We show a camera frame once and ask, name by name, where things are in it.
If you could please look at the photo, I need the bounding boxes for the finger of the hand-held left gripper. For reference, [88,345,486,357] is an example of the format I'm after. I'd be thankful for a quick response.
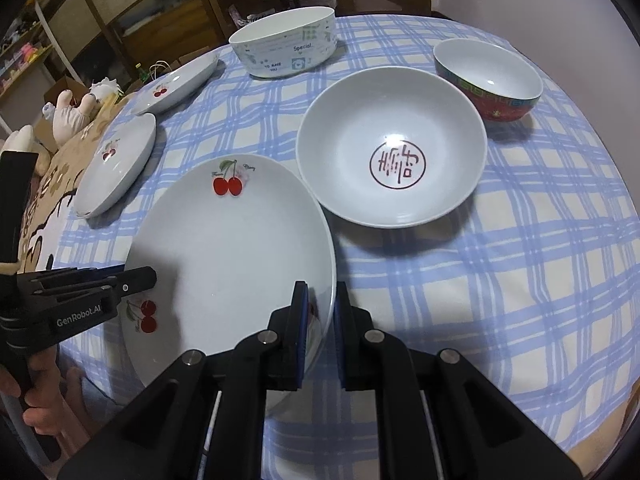
[17,266,159,297]

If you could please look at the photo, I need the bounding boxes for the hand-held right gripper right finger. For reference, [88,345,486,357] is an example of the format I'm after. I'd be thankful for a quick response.
[332,280,583,480]

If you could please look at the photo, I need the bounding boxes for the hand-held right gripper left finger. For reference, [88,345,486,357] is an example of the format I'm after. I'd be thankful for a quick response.
[55,280,311,480]

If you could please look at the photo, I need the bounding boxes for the large cherry print plate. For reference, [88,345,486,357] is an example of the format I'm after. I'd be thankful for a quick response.
[119,154,337,413]

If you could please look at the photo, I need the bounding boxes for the large white printed bowl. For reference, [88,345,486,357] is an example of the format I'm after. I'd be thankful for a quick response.
[228,6,337,79]

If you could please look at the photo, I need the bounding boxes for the red patterned bowl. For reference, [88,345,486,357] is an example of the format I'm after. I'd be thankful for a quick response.
[432,38,544,123]

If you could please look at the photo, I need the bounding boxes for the person's left hand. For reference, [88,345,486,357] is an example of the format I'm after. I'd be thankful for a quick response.
[0,350,89,439]

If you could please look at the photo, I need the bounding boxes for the small cherry print plate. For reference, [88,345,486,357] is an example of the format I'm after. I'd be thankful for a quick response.
[75,113,157,218]
[131,54,219,116]

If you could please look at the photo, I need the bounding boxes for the brown cartoon blanket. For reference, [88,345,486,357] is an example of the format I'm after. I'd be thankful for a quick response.
[10,92,131,281]

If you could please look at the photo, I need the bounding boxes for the pinkish white plush toy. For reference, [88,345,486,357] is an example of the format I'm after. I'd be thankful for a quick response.
[52,89,103,136]

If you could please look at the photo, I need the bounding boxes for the blue plaid bed sheet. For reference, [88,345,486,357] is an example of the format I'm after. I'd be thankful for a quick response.
[52,15,640,456]

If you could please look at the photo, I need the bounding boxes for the cream plush toy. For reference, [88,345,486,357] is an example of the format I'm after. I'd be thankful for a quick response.
[0,125,51,171]

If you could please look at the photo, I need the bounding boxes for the white fluffy toy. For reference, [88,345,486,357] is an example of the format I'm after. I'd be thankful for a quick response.
[90,76,123,103]

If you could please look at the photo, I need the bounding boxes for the white bowl with red symbol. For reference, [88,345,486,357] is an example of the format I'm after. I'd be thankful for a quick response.
[296,66,488,229]

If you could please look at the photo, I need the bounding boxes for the cardboard box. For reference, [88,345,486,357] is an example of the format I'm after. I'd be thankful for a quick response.
[45,76,83,106]

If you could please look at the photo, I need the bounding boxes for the shelf with colourful things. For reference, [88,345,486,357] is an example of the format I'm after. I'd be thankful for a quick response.
[0,5,56,96]

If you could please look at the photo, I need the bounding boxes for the white pole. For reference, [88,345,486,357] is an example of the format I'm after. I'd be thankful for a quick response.
[35,0,71,76]

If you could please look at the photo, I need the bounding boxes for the wooden cabinet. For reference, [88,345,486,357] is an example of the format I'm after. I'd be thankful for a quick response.
[35,0,241,91]

